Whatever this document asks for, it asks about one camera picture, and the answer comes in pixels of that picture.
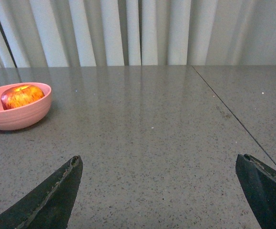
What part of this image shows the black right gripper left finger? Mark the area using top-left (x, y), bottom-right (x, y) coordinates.
top-left (0, 156), bottom-right (83, 229)

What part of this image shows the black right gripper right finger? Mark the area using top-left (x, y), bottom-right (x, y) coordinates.
top-left (235, 154), bottom-right (276, 229)

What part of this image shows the red yellow apple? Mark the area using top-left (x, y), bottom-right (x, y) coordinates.
top-left (0, 84), bottom-right (44, 110)

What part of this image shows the pink round bowl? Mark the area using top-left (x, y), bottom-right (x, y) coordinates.
top-left (0, 82), bottom-right (52, 130)

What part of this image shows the white pleated curtain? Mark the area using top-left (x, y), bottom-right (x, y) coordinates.
top-left (0, 0), bottom-right (276, 68)

